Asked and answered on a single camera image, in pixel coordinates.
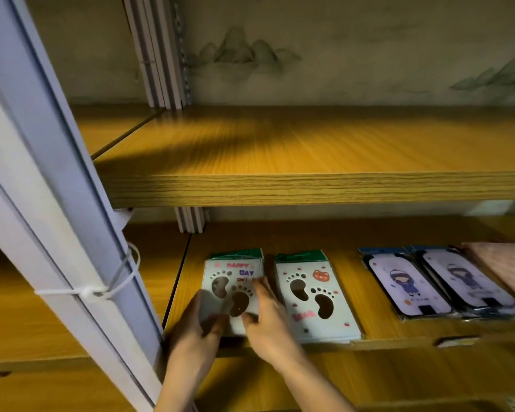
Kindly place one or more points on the person's left hand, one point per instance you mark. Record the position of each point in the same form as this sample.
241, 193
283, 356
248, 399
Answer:
189, 338

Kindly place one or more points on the purple cartoon figure packet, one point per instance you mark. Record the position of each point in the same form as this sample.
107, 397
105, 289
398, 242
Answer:
405, 287
467, 278

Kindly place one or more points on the shelf edge price label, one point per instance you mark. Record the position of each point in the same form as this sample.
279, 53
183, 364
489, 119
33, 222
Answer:
457, 341

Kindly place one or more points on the pink packet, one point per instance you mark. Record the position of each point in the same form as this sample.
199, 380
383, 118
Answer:
506, 265

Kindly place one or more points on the white footprint card packet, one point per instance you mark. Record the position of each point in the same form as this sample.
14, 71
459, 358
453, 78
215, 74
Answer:
236, 276
317, 304

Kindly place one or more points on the person's left forearm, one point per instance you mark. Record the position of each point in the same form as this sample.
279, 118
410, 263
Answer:
182, 392

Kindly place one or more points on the person's right forearm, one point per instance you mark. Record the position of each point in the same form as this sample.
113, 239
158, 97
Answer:
317, 390

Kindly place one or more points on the person's right thumb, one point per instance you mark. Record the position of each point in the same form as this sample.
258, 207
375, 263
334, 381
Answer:
249, 323

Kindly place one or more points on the person's left thumb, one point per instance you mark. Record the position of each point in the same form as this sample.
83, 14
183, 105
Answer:
218, 326

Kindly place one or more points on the white shelf bracket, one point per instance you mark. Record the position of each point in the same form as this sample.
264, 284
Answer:
502, 207

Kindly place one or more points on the white metal shelf upright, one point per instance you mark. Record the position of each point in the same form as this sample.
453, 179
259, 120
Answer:
47, 175

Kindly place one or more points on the white zip tie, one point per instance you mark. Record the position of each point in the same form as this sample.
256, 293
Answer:
111, 285

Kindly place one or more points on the person's right hand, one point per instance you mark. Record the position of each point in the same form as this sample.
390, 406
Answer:
272, 334

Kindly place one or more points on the white slotted rack post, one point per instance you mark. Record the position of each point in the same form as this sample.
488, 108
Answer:
163, 51

